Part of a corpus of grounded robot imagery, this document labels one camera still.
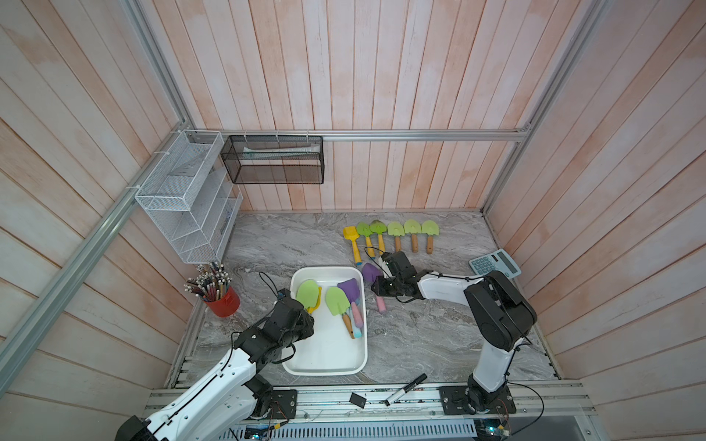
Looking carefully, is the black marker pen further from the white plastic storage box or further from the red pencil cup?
the red pencil cup

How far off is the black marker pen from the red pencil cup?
1.85 feet

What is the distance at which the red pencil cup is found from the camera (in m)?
0.84

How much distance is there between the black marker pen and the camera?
756 mm
